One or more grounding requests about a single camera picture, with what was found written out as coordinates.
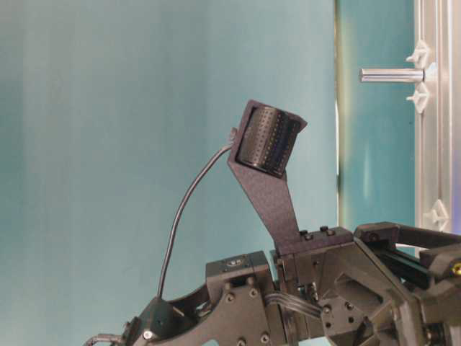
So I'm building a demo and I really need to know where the white bracket below upper shaft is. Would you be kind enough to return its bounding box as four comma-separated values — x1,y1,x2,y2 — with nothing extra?
406,82,430,114

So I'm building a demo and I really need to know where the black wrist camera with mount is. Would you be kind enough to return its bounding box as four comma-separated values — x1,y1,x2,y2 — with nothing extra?
226,99,356,255

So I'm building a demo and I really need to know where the white bracket above lower shaft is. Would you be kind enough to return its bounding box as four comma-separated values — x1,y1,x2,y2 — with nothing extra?
423,199,449,231

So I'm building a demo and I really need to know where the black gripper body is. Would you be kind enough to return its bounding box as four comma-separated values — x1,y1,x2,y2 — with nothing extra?
272,222,460,345

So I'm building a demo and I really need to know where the white bracket above upper shaft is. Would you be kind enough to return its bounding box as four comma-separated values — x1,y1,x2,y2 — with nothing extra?
406,40,431,68

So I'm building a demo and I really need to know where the white bracket above shaft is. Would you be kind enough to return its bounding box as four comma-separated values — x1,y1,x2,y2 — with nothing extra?
406,40,431,68
423,199,449,231

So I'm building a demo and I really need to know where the upper steel shaft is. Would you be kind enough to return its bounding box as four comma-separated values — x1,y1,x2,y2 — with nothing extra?
359,68,425,84

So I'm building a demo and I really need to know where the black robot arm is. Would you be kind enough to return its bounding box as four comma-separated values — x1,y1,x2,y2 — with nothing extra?
88,222,460,345

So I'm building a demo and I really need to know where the aluminium extrusion rail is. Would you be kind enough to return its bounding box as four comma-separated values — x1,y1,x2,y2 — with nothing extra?
414,1,460,234

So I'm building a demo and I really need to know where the black camera cable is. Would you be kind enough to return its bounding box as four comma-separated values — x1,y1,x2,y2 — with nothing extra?
156,126,238,300

